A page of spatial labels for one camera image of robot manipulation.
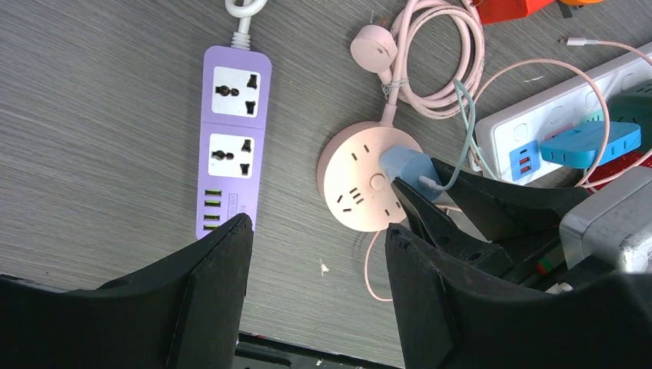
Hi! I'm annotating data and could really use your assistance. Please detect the purple power strip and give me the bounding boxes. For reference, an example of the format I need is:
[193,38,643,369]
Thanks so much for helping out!
[195,46,272,239]

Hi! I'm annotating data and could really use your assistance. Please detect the pink round socket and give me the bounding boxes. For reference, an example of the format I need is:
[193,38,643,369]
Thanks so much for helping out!
[317,121,423,232]

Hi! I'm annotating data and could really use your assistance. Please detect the orange curved block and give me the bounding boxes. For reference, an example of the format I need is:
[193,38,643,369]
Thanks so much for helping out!
[560,0,603,7]

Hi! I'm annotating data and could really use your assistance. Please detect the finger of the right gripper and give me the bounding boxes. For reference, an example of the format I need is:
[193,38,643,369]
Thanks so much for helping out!
[391,178,514,277]

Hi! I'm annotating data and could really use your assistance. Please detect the white multicolour power strip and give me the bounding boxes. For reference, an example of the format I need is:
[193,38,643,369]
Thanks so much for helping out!
[475,52,651,185]

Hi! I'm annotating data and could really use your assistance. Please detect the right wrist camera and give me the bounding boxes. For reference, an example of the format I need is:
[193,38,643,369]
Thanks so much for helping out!
[559,167,651,274]

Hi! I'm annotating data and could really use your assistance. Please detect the red cube adapter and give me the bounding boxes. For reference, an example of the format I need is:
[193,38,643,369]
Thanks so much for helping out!
[471,0,553,25]

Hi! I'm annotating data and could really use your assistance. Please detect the blue plug adapter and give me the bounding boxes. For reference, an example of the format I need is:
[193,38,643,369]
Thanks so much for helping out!
[540,121,641,169]

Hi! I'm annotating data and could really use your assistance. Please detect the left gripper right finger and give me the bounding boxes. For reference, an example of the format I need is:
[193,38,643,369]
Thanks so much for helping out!
[385,224,651,368]

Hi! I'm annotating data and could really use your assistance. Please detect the white cord bundle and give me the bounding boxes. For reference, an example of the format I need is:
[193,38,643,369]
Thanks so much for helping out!
[225,0,269,51]

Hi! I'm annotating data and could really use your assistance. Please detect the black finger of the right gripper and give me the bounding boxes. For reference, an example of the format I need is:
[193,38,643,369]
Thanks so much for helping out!
[447,171,590,241]

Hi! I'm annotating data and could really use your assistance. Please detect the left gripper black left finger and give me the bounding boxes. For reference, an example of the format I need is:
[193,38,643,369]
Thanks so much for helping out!
[1,214,253,368]

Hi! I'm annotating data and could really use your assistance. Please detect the pink coiled cord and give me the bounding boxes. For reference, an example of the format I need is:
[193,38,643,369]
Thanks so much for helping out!
[349,0,486,128]

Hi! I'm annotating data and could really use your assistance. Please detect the dark green cube adapter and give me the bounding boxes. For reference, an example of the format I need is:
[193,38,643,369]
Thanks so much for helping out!
[607,79,651,154]

